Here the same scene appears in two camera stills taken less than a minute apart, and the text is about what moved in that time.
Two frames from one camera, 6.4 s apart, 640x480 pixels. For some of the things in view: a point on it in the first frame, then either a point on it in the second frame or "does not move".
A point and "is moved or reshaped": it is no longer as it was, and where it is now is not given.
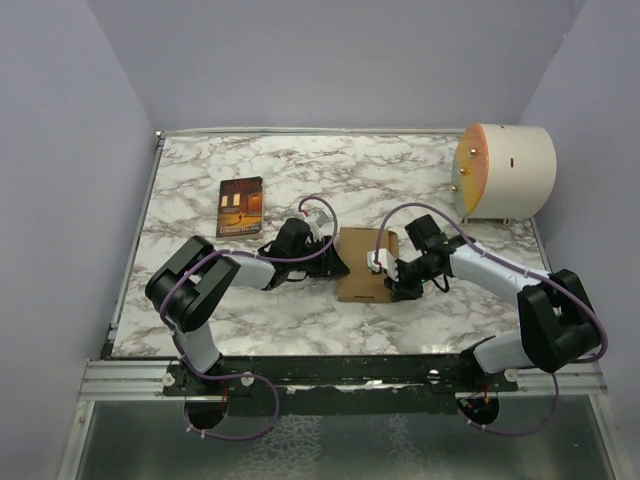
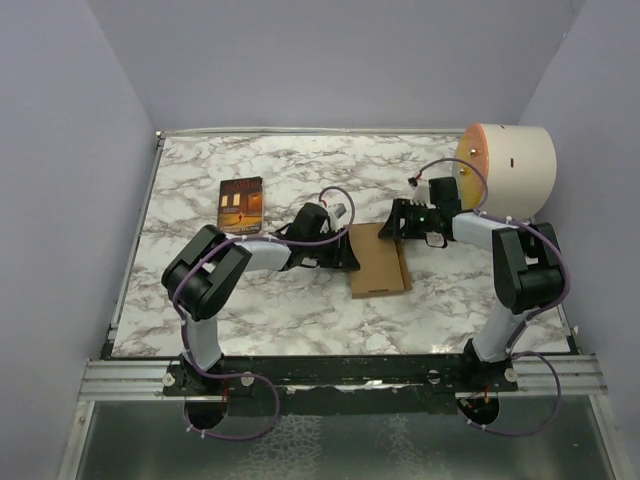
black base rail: x=326 y=385 does not move
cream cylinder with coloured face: x=503 y=171 does not move
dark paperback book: x=240 y=208 does not move
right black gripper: x=401 y=290 -> x=392 y=227
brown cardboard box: x=361 y=284 is moved or reshaped
